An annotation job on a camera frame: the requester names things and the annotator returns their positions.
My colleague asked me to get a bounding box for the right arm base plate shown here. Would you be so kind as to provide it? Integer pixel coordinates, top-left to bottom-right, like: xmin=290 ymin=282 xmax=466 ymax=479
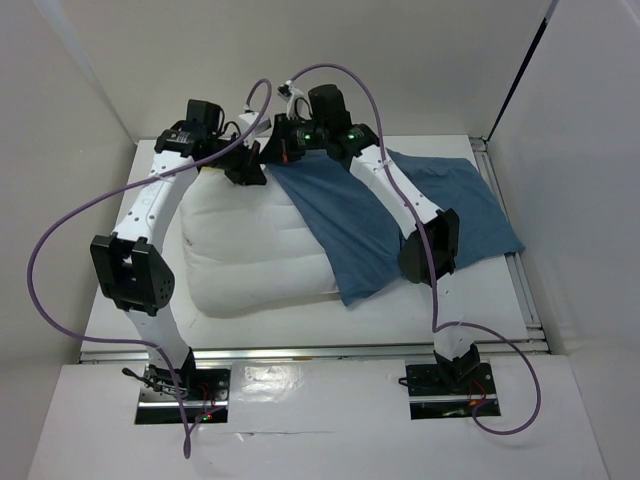
xmin=398 ymin=363 xmax=501 ymax=420

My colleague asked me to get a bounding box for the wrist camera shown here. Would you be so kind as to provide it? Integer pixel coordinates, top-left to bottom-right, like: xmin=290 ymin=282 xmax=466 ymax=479
xmin=277 ymin=80 xmax=311 ymax=120
xmin=237 ymin=104 xmax=270 ymax=135

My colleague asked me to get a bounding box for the front aluminium rail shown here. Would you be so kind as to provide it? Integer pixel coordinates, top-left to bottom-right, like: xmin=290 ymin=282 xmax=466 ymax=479
xmin=79 ymin=340 xmax=551 ymax=364

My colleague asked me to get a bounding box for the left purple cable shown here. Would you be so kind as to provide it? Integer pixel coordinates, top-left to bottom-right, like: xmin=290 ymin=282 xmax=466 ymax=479
xmin=26 ymin=78 xmax=274 ymax=460

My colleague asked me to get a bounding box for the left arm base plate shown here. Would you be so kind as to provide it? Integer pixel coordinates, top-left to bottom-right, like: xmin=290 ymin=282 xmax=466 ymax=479
xmin=129 ymin=367 xmax=231 ymax=425

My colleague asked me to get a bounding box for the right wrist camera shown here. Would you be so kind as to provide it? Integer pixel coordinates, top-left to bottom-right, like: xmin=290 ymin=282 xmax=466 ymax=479
xmin=277 ymin=80 xmax=311 ymax=120

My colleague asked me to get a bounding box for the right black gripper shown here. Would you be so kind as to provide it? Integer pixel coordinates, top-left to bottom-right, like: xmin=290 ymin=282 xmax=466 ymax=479
xmin=260 ymin=113 xmax=327 ymax=164

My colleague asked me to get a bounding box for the right aluminium rail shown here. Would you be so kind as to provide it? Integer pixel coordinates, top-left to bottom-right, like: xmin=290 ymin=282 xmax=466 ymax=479
xmin=469 ymin=137 xmax=551 ymax=355

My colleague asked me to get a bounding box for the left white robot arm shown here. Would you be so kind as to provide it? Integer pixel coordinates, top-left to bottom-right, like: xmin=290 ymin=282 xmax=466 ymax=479
xmin=90 ymin=100 xmax=271 ymax=399

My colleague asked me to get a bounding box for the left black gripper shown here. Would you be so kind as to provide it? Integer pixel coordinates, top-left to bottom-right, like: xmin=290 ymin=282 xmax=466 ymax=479
xmin=205 ymin=132 xmax=267 ymax=186

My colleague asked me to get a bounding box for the blue pillowcase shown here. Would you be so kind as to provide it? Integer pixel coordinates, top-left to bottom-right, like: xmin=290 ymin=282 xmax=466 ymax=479
xmin=267 ymin=150 xmax=524 ymax=306

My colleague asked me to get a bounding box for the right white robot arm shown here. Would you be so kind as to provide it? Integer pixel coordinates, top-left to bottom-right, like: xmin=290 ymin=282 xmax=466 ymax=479
xmin=265 ymin=81 xmax=480 ymax=392

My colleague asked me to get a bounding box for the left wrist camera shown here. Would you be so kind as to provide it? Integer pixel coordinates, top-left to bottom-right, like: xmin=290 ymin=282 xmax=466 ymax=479
xmin=237 ymin=104 xmax=270 ymax=135

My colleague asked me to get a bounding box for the black corner post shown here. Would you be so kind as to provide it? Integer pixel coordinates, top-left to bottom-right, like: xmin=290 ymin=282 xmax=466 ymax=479
xmin=484 ymin=0 xmax=558 ymax=143

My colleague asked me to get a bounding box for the white pillow with yellow edge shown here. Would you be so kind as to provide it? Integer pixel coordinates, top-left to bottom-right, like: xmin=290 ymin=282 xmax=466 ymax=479
xmin=179 ymin=168 xmax=338 ymax=317

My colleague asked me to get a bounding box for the aluminium rail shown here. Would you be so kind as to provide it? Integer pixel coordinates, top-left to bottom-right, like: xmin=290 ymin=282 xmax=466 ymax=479
xmin=79 ymin=340 xmax=551 ymax=364
xmin=469 ymin=137 xmax=551 ymax=355

